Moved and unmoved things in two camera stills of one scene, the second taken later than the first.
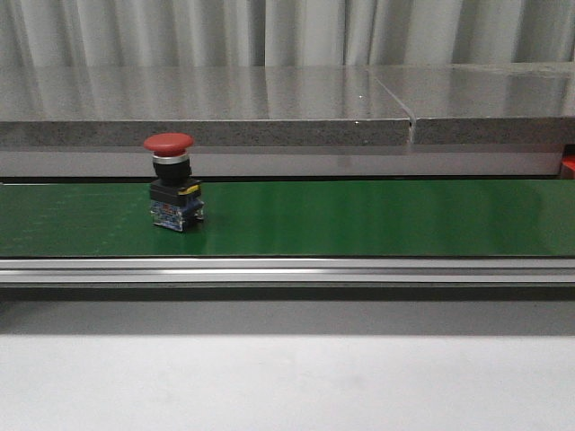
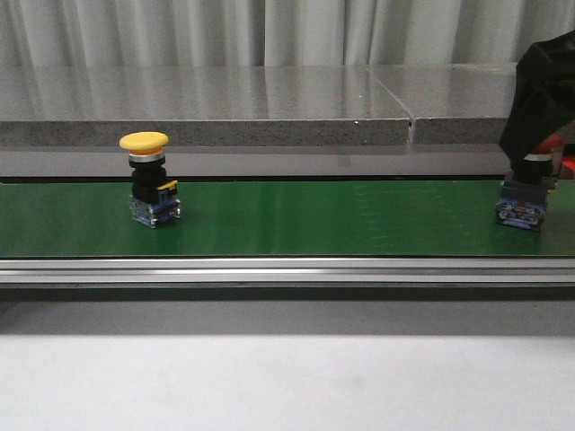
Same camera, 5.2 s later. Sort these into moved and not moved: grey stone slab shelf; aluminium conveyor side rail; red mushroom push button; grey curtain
Moved: red mushroom push button
Not moved: grey curtain; grey stone slab shelf; aluminium conveyor side rail
